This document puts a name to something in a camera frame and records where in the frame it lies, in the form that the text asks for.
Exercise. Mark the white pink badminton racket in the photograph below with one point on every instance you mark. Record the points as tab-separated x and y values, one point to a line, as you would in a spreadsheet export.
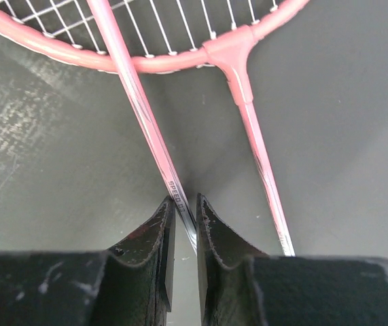
112	36

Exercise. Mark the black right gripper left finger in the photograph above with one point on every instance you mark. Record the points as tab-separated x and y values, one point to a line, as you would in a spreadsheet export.
130	283

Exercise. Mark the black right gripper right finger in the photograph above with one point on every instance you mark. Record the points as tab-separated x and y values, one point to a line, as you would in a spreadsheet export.
242	285

